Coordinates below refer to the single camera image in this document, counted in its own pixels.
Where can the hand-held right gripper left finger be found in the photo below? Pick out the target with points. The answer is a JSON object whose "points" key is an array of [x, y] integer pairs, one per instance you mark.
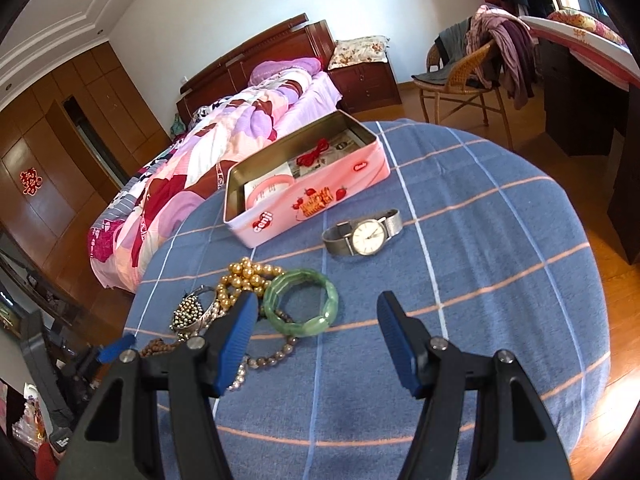
{"points": [[235, 340]]}

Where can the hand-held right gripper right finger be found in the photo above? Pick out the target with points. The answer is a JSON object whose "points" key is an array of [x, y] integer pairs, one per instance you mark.
{"points": [[400, 345]]}

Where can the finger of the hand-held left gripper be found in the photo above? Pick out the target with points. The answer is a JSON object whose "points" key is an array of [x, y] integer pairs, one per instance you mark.
{"points": [[117, 348]]}

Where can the silver wristwatch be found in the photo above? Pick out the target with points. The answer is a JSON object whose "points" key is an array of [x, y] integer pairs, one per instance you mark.
{"points": [[367, 236]]}

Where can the pink tin box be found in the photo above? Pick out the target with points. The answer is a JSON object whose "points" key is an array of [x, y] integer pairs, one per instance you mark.
{"points": [[310, 205]]}

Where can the silver bangle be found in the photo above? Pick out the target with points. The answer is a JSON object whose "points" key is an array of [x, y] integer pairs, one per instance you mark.
{"points": [[212, 307]]}

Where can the dark cluttered cabinet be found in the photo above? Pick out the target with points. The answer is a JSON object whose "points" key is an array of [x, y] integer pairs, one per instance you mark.
{"points": [[45, 305]]}

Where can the blue plaid tablecloth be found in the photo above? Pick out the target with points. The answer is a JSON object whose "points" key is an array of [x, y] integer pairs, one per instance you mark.
{"points": [[500, 260]]}

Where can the pink bangle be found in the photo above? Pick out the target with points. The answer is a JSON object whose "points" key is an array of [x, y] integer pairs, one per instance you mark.
{"points": [[270, 181]]}

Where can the pink patchwork quilt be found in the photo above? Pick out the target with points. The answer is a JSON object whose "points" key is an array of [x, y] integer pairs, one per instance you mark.
{"points": [[200, 170]]}

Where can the red wardrobe decoration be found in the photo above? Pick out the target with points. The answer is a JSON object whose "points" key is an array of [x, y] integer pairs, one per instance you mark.
{"points": [[31, 182]]}

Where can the printed paper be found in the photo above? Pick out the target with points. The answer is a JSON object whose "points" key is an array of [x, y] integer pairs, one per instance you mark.
{"points": [[345, 142]]}

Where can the wooden wardrobe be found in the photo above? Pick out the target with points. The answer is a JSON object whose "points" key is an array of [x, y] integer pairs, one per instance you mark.
{"points": [[65, 135]]}

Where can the green cloth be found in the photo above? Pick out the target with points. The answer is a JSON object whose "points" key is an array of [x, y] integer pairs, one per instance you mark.
{"points": [[178, 125]]}

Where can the black and white cloth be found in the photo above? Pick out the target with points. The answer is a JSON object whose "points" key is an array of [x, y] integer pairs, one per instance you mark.
{"points": [[210, 109]]}

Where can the wooden nightstand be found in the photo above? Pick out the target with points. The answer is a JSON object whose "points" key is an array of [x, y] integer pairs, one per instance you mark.
{"points": [[365, 87]]}

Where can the purple pillow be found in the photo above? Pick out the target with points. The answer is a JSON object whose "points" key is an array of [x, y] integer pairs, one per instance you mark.
{"points": [[285, 67]]}

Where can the wooden bed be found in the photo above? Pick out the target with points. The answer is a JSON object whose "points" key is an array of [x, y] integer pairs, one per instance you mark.
{"points": [[240, 60]]}

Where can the wicker chair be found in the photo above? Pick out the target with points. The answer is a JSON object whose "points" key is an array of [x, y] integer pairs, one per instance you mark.
{"points": [[470, 72]]}

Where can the dark desk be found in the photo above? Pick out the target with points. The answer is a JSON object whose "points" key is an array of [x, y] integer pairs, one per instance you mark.
{"points": [[575, 105]]}

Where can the floral cushion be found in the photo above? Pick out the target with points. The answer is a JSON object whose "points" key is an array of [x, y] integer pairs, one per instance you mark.
{"points": [[357, 50]]}

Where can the grey garment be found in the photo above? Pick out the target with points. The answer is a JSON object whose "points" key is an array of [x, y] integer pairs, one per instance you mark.
{"points": [[450, 45]]}

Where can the pink purple garment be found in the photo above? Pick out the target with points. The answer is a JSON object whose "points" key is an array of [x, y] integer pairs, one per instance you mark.
{"points": [[510, 45]]}

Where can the floral red quilt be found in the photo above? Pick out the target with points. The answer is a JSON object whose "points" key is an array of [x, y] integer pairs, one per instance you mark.
{"points": [[580, 35]]}

